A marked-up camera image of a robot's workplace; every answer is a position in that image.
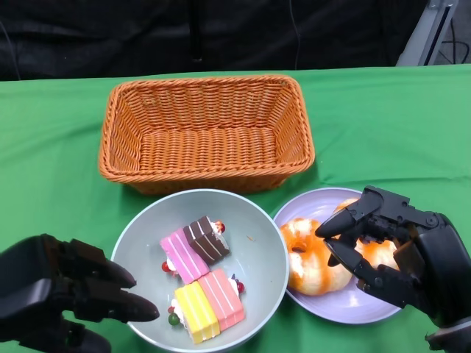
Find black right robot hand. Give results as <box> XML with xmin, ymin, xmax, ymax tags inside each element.
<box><xmin>315</xmin><ymin>185</ymin><xmax>471</xmax><ymax>329</ymax></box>

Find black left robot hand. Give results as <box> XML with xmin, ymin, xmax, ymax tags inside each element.
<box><xmin>0</xmin><ymin>233</ymin><xmax>161</xmax><ymax>353</ymax></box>

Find orange striped bread ring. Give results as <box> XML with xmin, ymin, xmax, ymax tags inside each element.
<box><xmin>332</xmin><ymin>198</ymin><xmax>401</xmax><ymax>272</ymax></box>
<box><xmin>279</xmin><ymin>217</ymin><xmax>355</xmax><ymax>296</ymax></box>

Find magenta pink cake slice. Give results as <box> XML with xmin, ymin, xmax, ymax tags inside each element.
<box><xmin>160</xmin><ymin>227</ymin><xmax>211</xmax><ymax>285</ymax></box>

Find yellow cake slice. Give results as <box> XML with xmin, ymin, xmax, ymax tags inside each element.
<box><xmin>167</xmin><ymin>282</ymin><xmax>222</xmax><ymax>346</ymax></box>

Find brown chocolate cake slice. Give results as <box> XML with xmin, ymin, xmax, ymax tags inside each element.
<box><xmin>183</xmin><ymin>215</ymin><xmax>231</xmax><ymax>266</ymax></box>

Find grey-green bowl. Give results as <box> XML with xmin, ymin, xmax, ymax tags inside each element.
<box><xmin>110</xmin><ymin>188</ymin><xmax>291</xmax><ymax>353</ymax></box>

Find salmon pink cake slice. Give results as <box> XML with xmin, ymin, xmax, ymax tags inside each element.
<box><xmin>198</xmin><ymin>268</ymin><xmax>247</xmax><ymax>332</ymax></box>

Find lilac round plate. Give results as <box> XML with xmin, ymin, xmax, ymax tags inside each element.
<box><xmin>272</xmin><ymin>187</ymin><xmax>403</xmax><ymax>325</ymax></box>

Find orange wicker basket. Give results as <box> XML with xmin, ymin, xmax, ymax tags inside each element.
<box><xmin>98</xmin><ymin>74</ymin><xmax>316</xmax><ymax>195</ymax></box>

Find green tablecloth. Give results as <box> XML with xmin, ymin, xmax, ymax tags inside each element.
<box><xmin>0</xmin><ymin>63</ymin><xmax>471</xmax><ymax>353</ymax></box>

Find grey metal stand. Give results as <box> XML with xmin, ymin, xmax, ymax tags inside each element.
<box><xmin>396</xmin><ymin>0</ymin><xmax>461</xmax><ymax>67</ymax></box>

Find black backdrop curtain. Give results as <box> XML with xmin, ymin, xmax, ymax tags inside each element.
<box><xmin>0</xmin><ymin>0</ymin><xmax>424</xmax><ymax>82</ymax></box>

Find black floor cables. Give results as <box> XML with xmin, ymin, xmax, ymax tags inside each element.
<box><xmin>437</xmin><ymin>7</ymin><xmax>471</xmax><ymax>64</ymax></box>

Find thin hanging black cable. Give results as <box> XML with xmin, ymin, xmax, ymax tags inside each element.
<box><xmin>288</xmin><ymin>0</ymin><xmax>302</xmax><ymax>71</ymax></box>

